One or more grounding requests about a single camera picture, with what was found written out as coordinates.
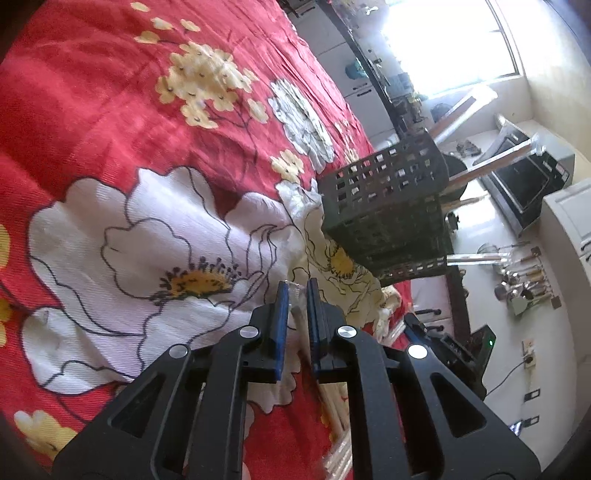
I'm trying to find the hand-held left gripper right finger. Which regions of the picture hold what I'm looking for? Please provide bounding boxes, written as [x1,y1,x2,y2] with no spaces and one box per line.
[306,277,541,480]

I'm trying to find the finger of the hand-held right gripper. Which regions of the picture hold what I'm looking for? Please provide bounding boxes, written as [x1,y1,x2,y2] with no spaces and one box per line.
[404,313,445,348]

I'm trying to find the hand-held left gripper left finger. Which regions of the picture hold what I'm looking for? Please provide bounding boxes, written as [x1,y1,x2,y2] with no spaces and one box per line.
[51,279,291,480]

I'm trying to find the wooden chopstick pair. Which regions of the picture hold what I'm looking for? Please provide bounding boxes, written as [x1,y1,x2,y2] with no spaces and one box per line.
[283,278,311,365]
[447,142,546,186]
[433,87,498,139]
[444,253,505,267]

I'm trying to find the bunch of wooden chopsticks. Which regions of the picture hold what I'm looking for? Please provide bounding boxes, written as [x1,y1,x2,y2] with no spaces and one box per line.
[318,318,404,480]

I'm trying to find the dark grey plastic utensil holder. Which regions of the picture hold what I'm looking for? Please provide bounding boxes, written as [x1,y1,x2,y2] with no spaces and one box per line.
[318,129,451,287]

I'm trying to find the row of hanging steel utensils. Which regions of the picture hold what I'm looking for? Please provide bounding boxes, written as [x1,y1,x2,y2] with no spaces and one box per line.
[478,242,561,317]

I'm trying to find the white upper cabinet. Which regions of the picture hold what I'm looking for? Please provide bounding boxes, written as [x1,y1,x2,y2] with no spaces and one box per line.
[540,185,591,296]

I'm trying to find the black range hood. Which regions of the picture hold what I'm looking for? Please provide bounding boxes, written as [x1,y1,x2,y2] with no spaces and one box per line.
[480,124,575,232]

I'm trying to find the red floral blanket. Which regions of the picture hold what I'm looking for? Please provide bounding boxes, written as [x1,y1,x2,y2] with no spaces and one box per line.
[0,0,416,480]

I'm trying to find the black kitchen countertop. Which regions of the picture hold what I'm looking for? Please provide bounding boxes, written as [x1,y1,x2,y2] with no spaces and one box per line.
[318,0,474,333]

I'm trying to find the white kitchen base cabinets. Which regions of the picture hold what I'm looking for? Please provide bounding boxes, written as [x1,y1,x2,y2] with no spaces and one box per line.
[295,0,402,148]

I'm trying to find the kitchen window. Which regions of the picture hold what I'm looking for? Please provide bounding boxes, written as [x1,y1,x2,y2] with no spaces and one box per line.
[369,0,532,100]

